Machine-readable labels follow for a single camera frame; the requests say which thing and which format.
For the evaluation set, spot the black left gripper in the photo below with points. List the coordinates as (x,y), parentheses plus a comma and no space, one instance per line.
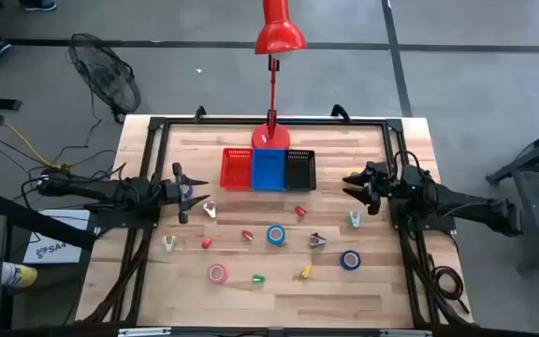
(171,192)

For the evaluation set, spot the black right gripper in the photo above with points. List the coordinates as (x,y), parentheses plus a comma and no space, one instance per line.
(378,187)

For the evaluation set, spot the purple tape roll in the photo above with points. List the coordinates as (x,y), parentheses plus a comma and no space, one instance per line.
(189,191)

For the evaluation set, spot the yellow tape roll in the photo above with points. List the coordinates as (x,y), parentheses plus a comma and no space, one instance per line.
(353,171)

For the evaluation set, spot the small red stapler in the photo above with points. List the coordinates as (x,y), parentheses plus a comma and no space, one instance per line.
(247,235)
(206,243)
(300,211)

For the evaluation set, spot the dark blue tape roll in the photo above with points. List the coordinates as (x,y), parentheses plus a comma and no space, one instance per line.
(343,260)

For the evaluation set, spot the pink tape roll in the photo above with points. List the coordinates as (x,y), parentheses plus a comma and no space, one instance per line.
(210,273)

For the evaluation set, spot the light blue tape roll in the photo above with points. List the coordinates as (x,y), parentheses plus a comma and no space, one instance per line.
(268,234)

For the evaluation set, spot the small yellow stapler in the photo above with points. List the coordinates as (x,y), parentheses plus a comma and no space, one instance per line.
(305,271)

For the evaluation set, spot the small green stapler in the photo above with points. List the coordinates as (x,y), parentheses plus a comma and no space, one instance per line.
(258,279)

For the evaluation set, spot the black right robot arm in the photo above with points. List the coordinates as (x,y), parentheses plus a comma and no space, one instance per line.
(461,201)

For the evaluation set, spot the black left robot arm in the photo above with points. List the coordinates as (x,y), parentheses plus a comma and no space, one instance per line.
(110,189)

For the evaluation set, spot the red plastic basket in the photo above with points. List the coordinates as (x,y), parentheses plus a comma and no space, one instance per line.
(236,169)

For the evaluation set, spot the black plastic basket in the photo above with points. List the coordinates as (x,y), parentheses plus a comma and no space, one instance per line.
(300,169)

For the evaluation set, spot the black table clamp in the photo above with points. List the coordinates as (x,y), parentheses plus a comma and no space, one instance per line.
(342,112)
(198,113)

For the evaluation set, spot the blue plastic basket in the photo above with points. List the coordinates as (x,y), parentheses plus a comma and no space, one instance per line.
(268,169)

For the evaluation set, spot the white paper sign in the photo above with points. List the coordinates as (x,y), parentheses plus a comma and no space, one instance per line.
(70,217)

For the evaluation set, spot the black floor fan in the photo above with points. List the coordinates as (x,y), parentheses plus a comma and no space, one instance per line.
(106,75)

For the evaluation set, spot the black diagonal stand beam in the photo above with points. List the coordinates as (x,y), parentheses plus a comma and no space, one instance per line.
(40,220)

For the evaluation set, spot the red desk lamp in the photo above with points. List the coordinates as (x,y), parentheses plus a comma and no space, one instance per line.
(279,35)

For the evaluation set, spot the grey metal side table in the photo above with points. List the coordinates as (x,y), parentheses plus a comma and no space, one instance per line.
(536,215)

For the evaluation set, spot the person's yellow white shoe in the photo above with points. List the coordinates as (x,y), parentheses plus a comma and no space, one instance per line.
(21,276)

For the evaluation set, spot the person's dark shoe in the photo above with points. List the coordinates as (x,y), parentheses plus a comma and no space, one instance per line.
(4,48)
(39,5)

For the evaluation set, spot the black aluminium table frame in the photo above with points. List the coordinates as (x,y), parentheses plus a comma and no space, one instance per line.
(204,121)

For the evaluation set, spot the silver metal bracket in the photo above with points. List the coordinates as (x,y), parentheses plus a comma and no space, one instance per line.
(405,333)
(143,332)

